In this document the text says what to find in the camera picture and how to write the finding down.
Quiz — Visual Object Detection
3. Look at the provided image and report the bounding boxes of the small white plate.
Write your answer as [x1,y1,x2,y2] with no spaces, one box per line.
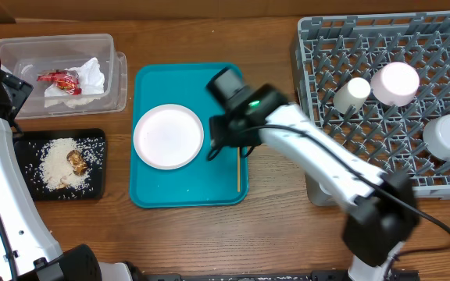
[370,62,420,107]

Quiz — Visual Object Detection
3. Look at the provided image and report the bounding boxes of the white cup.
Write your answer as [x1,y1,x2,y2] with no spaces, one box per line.
[333,77,371,113]

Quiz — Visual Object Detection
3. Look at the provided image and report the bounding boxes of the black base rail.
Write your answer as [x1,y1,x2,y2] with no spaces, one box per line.
[146,269,421,281]

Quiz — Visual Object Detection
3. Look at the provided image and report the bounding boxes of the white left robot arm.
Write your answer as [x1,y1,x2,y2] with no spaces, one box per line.
[0,59,144,281]

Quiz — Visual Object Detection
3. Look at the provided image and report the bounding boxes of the brown food scrap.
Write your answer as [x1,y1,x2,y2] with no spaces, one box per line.
[66,150,88,176]

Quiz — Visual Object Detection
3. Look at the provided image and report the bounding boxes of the black food waste tray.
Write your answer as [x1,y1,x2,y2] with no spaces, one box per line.
[13,129,107,201]

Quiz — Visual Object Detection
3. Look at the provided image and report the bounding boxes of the large white plate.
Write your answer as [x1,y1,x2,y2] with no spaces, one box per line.
[133,104,204,170]

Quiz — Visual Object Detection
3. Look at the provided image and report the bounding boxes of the red snack wrapper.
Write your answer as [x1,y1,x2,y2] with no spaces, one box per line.
[37,70,82,95]

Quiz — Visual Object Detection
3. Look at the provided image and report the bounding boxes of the pile of white rice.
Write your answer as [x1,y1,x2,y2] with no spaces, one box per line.
[23,137,106,193]

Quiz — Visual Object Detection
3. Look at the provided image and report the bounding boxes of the clear plastic waste bin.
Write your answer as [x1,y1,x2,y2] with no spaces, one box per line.
[0,34,128,119]

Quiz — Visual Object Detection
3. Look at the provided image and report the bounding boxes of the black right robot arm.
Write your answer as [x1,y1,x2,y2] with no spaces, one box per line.
[206,67,420,280]

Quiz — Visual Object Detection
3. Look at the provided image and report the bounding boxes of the grey dishwasher rack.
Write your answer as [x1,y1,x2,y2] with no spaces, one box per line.
[291,11,450,200]

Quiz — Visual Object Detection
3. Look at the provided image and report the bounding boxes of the teal serving tray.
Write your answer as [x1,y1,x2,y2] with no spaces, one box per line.
[130,62,249,208]

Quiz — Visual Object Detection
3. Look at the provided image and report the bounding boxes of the wooden chopstick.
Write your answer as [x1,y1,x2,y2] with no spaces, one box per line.
[237,148,241,193]

